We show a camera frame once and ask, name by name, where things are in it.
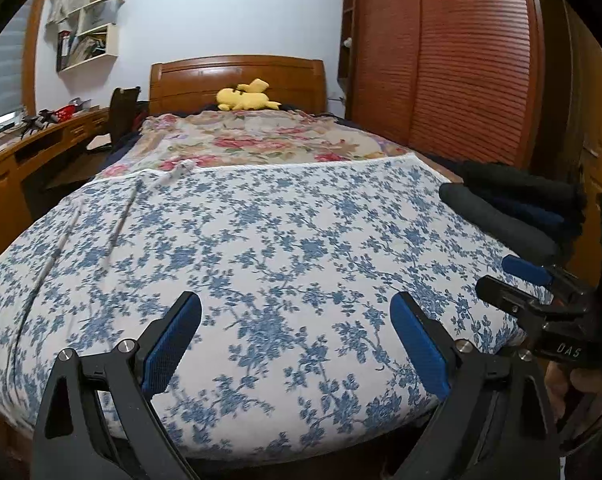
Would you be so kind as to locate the black clamp tool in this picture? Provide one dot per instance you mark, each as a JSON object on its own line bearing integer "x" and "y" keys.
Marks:
{"x": 38, "y": 119}

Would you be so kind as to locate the wooden louvered wardrobe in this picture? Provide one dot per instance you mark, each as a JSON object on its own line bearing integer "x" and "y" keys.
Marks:
{"x": 461, "y": 60}

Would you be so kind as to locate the red floral blanket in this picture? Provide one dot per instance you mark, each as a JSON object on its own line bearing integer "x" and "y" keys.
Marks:
{"x": 261, "y": 142}

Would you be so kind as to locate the stack of books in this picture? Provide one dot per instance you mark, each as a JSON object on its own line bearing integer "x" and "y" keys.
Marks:
{"x": 88, "y": 50}

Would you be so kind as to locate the wooden window frame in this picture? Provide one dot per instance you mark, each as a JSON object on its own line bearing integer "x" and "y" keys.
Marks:
{"x": 31, "y": 60}

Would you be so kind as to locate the white wall shelf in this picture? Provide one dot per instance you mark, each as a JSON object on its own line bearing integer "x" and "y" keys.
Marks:
{"x": 111, "y": 42}

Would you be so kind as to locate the navy folded garment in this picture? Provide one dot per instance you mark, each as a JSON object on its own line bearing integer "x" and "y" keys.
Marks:
{"x": 536, "y": 214}

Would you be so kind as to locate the black binder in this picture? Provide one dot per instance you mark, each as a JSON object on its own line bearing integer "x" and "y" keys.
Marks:
{"x": 63, "y": 52}

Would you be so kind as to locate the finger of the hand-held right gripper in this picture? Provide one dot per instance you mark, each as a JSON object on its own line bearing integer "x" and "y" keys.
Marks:
{"x": 528, "y": 267}
{"x": 521, "y": 302}

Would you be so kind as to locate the grey window blind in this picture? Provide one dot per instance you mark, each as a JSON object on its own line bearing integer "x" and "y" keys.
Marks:
{"x": 6, "y": 75}

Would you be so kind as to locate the wooden headboard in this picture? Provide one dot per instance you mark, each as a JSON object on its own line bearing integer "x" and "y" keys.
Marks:
{"x": 191, "y": 80}

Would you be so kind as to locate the grey paper bag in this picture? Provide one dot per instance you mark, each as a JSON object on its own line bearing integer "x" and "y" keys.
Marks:
{"x": 98, "y": 15}

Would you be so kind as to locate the small white object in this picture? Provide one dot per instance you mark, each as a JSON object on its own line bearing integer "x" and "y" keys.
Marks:
{"x": 348, "y": 43}

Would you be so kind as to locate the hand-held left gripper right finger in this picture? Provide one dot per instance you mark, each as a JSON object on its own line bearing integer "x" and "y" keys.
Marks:
{"x": 421, "y": 345}

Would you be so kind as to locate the grey folded garment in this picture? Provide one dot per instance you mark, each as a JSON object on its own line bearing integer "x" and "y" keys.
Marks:
{"x": 496, "y": 222}

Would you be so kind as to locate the yellow plush toy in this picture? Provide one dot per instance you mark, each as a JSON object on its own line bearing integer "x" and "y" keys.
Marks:
{"x": 241, "y": 97}

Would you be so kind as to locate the person's right hand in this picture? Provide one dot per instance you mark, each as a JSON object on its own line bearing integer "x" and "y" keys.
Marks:
{"x": 591, "y": 390}

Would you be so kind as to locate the blue floral bedsheet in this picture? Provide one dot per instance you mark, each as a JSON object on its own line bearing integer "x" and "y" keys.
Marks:
{"x": 281, "y": 240}

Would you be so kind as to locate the dark chair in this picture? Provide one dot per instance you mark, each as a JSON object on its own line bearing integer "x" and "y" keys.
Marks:
{"x": 123, "y": 110}

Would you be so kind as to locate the wooden desk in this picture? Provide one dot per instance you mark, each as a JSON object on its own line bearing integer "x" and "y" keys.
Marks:
{"x": 1, "y": 180}

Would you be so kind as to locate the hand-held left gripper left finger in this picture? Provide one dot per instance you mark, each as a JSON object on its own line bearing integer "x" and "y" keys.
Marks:
{"x": 173, "y": 345}

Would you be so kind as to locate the red basket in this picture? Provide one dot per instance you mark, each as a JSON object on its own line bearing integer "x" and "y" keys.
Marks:
{"x": 65, "y": 112}

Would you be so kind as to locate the wooden door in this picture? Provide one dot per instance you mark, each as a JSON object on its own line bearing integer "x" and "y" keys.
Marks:
{"x": 596, "y": 125}

